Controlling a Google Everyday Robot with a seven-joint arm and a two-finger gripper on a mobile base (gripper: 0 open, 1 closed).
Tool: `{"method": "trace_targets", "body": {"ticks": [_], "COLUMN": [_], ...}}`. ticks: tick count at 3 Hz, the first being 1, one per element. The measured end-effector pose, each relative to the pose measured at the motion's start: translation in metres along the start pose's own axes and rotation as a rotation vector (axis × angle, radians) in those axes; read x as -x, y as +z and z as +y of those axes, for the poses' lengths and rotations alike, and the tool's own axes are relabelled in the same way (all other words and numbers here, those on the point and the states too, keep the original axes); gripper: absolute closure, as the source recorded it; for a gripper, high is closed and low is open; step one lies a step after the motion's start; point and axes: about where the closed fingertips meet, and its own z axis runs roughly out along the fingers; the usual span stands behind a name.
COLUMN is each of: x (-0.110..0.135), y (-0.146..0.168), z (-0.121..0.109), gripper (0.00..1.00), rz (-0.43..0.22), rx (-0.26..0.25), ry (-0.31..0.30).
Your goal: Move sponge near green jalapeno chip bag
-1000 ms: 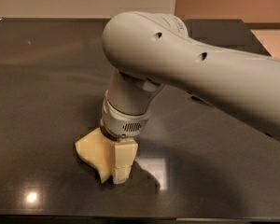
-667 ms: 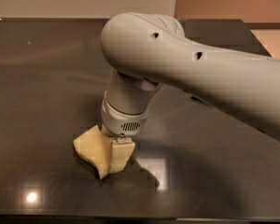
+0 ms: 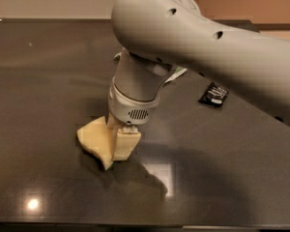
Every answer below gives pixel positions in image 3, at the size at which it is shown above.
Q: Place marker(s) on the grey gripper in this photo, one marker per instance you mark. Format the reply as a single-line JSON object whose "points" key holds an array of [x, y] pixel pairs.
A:
{"points": [[130, 109]]}

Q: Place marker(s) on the yellow wavy sponge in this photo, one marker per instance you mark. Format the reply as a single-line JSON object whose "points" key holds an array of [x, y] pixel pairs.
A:
{"points": [[96, 138]]}

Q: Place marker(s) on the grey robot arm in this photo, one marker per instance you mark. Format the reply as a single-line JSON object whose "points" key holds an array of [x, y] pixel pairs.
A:
{"points": [[158, 36]]}

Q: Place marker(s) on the green jalapeno chip bag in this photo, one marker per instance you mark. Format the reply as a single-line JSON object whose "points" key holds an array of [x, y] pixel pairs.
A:
{"points": [[178, 72]]}

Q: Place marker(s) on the black snack wrapper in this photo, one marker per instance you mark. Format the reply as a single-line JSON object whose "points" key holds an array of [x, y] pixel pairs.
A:
{"points": [[214, 95]]}

